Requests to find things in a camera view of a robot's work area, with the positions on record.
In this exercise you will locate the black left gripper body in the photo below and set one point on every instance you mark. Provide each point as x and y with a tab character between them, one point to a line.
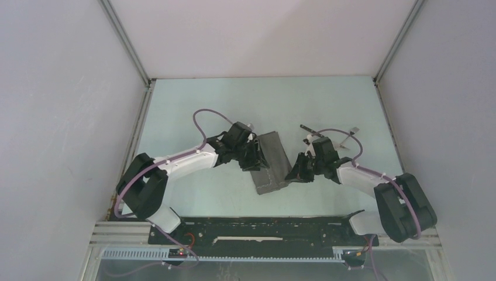
247	151

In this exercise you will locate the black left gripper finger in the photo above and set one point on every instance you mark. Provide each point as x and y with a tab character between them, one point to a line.
260	154
249	165

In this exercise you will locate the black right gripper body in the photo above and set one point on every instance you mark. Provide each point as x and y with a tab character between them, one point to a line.
317	163

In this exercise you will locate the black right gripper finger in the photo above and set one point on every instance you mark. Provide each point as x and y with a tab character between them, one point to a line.
300	164
304	176

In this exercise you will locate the grey cloth napkin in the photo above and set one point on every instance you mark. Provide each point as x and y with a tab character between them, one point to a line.
273	178

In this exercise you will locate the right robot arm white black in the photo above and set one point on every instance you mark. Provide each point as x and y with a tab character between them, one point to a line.
403	210

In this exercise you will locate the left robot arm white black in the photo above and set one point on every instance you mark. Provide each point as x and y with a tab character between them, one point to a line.
143	187

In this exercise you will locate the silver metal utensil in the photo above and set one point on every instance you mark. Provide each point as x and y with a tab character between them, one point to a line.
311	131

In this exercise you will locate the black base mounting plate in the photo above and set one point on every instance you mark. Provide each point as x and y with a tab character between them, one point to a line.
293	247

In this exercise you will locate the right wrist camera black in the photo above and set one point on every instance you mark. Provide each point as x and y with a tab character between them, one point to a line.
324	149

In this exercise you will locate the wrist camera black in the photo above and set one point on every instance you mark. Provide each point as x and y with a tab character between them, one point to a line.
324	149
237	134

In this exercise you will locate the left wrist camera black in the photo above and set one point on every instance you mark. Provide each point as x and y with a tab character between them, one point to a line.
237	134

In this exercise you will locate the white cable duct strip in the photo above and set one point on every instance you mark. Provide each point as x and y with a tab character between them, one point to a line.
163	254

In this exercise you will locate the aluminium frame rail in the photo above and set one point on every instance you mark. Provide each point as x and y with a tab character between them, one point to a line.
143	233

